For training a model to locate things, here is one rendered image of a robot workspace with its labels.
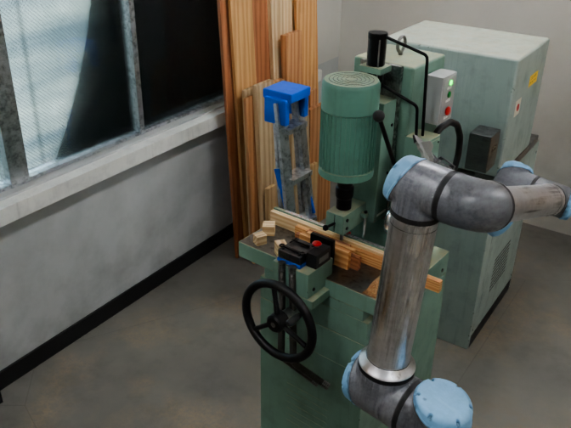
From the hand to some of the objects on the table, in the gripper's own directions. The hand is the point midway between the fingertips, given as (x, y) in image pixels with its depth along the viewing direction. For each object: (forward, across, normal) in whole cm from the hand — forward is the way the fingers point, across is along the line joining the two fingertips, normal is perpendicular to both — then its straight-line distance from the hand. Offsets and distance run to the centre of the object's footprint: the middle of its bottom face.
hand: (399, 154), depth 193 cm
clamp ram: (-4, +28, +41) cm, 50 cm away
